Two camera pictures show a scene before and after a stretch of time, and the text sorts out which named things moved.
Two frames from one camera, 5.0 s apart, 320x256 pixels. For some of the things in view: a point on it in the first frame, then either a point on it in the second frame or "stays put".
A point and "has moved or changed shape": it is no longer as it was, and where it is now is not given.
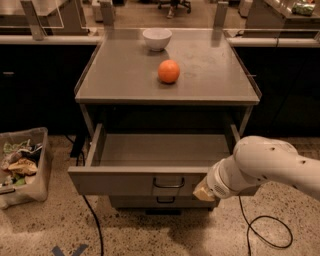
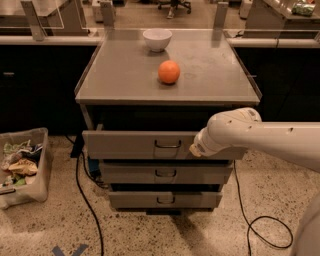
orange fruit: [168, 71] stays put
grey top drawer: [150, 164] has moved or changed shape
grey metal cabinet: [163, 105] stays put
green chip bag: [302, 9] stays put
